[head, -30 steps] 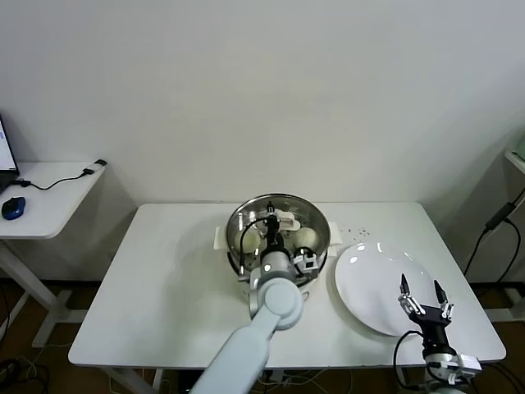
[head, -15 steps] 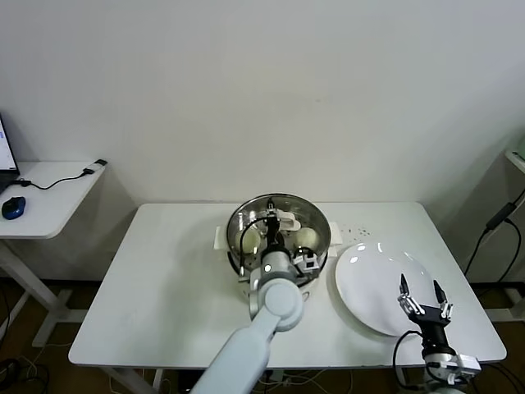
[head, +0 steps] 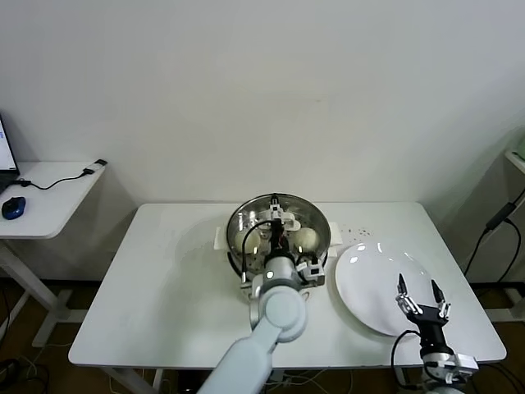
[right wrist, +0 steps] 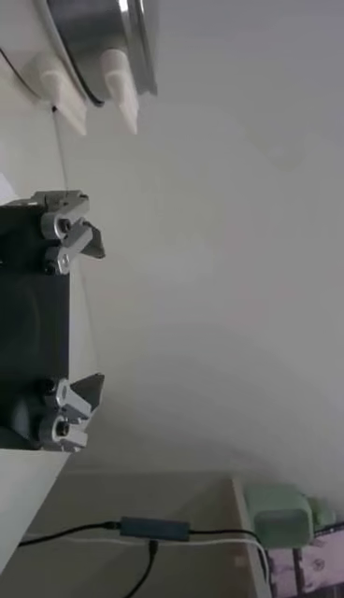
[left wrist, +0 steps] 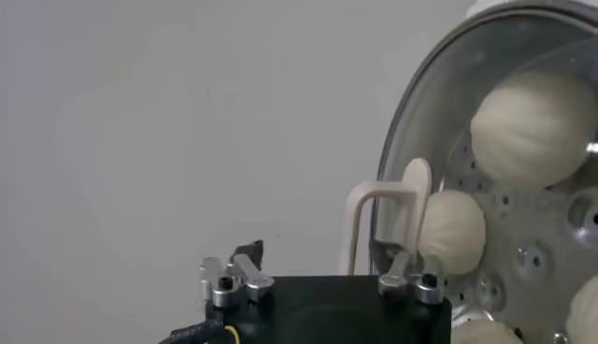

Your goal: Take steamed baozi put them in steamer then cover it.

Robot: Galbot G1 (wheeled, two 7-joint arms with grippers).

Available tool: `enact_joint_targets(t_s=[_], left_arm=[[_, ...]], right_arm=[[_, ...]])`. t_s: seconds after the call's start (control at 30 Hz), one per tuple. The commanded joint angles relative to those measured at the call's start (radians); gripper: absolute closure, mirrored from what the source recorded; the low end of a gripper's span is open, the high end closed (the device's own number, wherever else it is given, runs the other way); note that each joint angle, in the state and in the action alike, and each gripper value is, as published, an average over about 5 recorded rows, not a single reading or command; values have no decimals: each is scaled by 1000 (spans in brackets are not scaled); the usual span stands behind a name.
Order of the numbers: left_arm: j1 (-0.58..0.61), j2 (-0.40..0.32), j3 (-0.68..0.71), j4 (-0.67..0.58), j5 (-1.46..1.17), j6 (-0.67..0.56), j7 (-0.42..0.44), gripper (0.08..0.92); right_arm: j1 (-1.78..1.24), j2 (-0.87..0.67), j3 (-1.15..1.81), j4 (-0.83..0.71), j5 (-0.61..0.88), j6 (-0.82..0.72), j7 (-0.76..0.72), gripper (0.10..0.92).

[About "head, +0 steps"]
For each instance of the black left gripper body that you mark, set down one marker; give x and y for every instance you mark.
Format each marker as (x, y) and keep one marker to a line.
(278, 236)

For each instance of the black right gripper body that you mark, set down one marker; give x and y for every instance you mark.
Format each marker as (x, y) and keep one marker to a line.
(430, 324)

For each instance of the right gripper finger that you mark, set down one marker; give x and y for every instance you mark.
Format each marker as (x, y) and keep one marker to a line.
(403, 287)
(437, 293)

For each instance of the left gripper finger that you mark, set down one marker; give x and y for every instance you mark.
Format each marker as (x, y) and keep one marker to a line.
(275, 210)

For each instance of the glass pot lid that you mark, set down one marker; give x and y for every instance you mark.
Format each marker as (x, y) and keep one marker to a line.
(292, 224)

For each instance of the white steamed baozi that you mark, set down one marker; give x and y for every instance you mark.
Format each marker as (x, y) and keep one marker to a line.
(307, 238)
(240, 244)

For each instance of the perforated steel steamer basket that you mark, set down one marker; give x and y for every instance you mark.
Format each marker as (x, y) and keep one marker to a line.
(234, 260)

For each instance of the white round plate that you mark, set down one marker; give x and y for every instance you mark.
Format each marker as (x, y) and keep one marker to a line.
(369, 279)

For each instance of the white electric cooker base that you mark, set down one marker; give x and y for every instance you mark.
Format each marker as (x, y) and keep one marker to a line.
(336, 236)

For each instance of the white table leg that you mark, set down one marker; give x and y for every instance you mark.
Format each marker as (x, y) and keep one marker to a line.
(402, 377)
(159, 379)

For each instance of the white shelf board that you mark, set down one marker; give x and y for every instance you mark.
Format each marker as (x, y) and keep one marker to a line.
(517, 161)

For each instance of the white side desk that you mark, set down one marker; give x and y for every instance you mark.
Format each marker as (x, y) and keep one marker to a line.
(49, 205)

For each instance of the blue computer mouse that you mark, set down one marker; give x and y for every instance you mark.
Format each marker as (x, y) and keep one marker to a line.
(13, 207)

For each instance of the black laptop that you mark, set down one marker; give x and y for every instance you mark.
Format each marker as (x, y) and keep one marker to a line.
(6, 160)

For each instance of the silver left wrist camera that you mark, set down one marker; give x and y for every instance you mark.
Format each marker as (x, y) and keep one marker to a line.
(313, 271)

